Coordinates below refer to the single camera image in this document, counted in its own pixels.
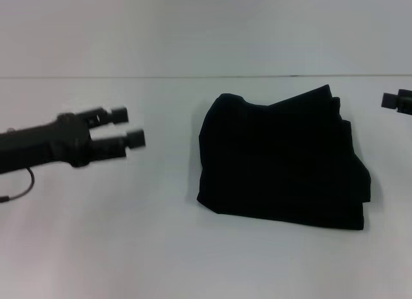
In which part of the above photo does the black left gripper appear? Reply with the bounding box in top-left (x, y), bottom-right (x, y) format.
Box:
top-left (0, 105), bottom-right (147, 177)

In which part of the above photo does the black shirt with FREE print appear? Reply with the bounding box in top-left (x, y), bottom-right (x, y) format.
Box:
top-left (196, 84), bottom-right (373, 232)

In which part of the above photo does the thin black left gripper cable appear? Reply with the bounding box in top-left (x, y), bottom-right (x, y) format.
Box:
top-left (0, 167), bottom-right (36, 204)

